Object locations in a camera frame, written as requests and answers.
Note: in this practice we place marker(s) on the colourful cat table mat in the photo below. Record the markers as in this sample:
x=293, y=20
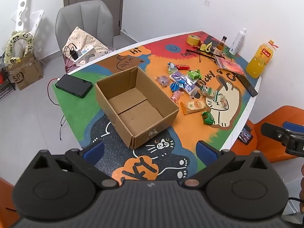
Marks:
x=194, y=133

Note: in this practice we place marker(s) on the yellow tape roll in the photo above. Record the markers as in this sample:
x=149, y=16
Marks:
x=192, y=40

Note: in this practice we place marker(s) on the orange snack packet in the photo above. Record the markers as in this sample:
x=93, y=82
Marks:
x=193, y=106

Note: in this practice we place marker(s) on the black remote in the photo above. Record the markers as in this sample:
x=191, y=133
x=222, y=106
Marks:
x=247, y=84

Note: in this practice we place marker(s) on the red booklet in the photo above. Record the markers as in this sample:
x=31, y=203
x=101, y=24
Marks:
x=230, y=66

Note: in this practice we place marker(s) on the black shoe rack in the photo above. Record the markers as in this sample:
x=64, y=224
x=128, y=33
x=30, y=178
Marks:
x=6, y=87

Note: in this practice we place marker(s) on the dark green snack packet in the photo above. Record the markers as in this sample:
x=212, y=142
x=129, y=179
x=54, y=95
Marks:
x=208, y=118

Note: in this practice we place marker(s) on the cardboard shipping box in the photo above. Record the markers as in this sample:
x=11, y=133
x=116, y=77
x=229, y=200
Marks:
x=28, y=73

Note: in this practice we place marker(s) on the orange juice bottle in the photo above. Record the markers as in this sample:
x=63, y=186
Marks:
x=258, y=61

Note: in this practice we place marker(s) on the green white snack packet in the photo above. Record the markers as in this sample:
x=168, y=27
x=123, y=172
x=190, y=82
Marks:
x=209, y=92

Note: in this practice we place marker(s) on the black metal rods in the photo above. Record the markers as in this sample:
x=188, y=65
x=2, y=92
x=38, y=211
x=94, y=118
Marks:
x=201, y=53

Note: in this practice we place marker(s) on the clear purple candy packet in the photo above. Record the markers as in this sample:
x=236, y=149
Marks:
x=162, y=80

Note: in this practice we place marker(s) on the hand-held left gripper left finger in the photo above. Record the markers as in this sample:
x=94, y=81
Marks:
x=93, y=151

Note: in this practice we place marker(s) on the bright green snack packet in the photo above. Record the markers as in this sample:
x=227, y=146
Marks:
x=193, y=74

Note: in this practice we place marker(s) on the clear adhesive wall hook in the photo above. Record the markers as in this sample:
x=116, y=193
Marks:
x=207, y=3

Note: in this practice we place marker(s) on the brown glass bottle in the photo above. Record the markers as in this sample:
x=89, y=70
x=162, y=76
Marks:
x=219, y=48

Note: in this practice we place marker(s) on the dotted cream pillow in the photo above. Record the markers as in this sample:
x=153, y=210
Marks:
x=83, y=39

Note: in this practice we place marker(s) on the long purple biscuit packet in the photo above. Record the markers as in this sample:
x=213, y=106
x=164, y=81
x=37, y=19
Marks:
x=182, y=80

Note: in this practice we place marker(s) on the small pink snack packet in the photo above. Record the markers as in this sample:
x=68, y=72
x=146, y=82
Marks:
x=176, y=96

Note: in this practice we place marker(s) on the white power strip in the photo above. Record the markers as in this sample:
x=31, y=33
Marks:
x=86, y=51

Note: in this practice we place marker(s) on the black smartphone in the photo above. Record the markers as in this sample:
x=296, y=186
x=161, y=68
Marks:
x=73, y=85

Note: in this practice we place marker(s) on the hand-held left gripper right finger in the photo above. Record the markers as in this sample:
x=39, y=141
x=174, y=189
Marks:
x=206, y=151

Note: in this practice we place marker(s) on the small mounted phone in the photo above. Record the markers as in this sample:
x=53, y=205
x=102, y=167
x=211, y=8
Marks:
x=245, y=135

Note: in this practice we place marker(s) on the black charger plug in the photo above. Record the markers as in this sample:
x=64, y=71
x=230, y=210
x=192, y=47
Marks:
x=74, y=55

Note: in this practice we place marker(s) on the orange chair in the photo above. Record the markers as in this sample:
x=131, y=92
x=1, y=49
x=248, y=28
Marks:
x=268, y=116
x=4, y=194

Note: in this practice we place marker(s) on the grey chair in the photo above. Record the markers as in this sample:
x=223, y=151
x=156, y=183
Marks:
x=83, y=16

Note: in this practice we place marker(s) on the white spray bottle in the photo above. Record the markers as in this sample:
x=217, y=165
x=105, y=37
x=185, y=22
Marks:
x=237, y=41

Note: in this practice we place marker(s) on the red snack packet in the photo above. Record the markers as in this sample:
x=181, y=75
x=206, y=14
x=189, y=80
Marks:
x=182, y=66

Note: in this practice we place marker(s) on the person's right hand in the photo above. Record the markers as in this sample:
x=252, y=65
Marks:
x=302, y=194

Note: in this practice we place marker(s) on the white perforated board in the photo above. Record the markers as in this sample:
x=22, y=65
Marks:
x=23, y=7

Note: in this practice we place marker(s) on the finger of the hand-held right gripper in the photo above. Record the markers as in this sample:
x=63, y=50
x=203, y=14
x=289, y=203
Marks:
x=272, y=131
x=294, y=125

